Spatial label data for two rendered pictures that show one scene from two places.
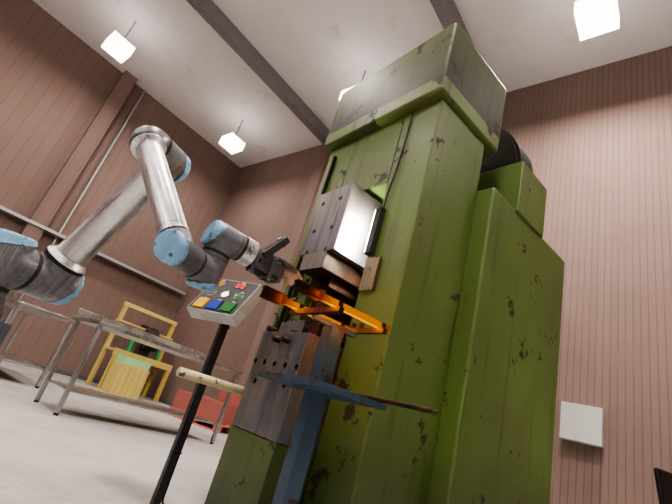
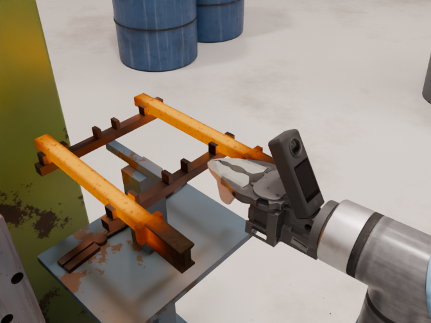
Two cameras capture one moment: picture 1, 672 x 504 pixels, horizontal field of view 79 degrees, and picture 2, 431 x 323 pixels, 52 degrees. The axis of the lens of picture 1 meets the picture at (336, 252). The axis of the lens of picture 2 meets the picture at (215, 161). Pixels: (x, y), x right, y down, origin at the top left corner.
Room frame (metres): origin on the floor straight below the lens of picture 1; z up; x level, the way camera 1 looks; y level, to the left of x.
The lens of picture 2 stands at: (1.53, 0.63, 1.45)
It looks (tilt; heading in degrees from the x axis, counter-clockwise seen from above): 37 degrees down; 256
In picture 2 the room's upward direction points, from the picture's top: straight up
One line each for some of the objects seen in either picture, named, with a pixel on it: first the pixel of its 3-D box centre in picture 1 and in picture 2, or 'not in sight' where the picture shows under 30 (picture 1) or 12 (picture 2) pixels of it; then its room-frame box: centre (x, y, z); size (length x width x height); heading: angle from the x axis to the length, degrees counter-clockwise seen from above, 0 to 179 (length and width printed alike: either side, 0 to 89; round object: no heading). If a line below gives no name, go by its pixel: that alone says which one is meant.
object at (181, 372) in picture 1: (218, 383); not in sight; (2.21, 0.38, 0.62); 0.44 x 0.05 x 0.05; 126
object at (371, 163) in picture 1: (393, 178); not in sight; (2.16, -0.21, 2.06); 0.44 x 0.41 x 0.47; 126
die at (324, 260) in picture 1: (341, 277); not in sight; (2.11, -0.07, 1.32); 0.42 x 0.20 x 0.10; 126
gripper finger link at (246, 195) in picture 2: not in sight; (249, 189); (1.37, 0.18, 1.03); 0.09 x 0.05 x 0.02; 127
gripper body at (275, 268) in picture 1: (266, 265); (290, 213); (1.32, 0.21, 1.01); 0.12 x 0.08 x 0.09; 127
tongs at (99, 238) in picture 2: (360, 396); (161, 193); (1.46, -0.22, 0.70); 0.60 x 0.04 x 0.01; 38
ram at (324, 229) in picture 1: (357, 236); not in sight; (2.07, -0.09, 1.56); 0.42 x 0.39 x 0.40; 126
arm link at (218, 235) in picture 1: (224, 240); (410, 268); (1.22, 0.35, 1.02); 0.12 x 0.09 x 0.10; 127
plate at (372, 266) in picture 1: (370, 274); not in sight; (1.81, -0.19, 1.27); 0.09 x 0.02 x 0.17; 36
